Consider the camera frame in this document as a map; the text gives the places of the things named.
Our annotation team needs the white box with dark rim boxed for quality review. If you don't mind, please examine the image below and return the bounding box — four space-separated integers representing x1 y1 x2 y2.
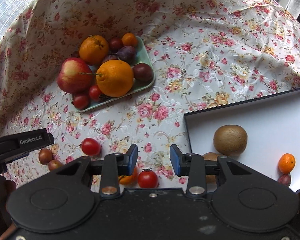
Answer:
184 87 300 195

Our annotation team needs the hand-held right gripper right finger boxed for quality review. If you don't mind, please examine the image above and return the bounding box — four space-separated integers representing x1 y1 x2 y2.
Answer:
169 144 253 197

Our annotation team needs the small brown fruit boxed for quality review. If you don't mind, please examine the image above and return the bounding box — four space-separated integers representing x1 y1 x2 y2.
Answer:
48 159 64 172
38 149 53 165

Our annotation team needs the green tray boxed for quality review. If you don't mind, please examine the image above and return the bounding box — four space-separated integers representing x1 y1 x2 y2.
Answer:
70 35 156 113

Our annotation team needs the red tomato with calyx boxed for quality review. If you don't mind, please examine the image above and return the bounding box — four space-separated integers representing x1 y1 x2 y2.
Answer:
137 168 158 188

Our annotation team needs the red apple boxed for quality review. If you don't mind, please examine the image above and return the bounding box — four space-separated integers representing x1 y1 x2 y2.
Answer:
57 57 93 94

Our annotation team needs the brown kiwi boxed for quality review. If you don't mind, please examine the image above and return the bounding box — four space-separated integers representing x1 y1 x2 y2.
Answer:
213 125 248 157

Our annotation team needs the floral tablecloth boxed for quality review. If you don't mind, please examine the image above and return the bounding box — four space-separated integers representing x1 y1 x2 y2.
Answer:
0 0 300 189

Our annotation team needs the mandarin with stem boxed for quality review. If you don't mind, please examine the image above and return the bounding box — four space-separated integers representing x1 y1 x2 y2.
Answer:
118 166 138 184

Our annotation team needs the dark red plum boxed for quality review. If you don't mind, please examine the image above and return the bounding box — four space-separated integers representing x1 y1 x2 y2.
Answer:
108 37 124 52
132 63 154 82

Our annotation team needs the small mandarin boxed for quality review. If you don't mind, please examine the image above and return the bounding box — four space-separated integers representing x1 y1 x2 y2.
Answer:
122 32 138 48

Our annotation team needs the large orange with stem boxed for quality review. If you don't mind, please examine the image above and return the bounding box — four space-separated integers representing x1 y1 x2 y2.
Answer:
96 60 135 97

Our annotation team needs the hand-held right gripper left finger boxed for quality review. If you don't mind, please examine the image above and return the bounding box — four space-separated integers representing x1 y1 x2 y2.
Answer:
55 144 139 196

